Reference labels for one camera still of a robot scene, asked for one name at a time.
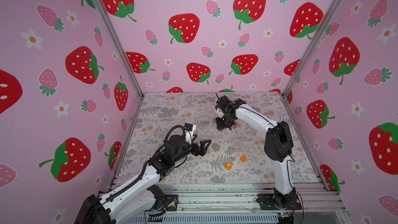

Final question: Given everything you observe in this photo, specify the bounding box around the floral patterned table mat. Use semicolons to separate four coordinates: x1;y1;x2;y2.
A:
115;92;318;185

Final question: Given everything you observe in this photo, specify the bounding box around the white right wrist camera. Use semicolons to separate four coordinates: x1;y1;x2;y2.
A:
215;104;225;117

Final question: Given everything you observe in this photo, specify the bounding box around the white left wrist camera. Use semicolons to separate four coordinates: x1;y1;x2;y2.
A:
184;123;198;144

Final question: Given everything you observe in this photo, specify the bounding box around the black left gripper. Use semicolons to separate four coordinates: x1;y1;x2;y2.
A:
170;133;209;166

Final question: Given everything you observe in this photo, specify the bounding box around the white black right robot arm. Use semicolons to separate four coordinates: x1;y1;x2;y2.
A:
215;95;296;209

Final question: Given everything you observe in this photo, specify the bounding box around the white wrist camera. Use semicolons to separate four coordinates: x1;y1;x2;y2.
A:
215;104;225;117
184;123;198;144

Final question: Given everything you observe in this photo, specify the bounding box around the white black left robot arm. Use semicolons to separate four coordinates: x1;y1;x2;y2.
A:
75;124;211;224

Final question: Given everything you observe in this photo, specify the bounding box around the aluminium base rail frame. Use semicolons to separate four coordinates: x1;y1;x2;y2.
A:
86;183;352;224

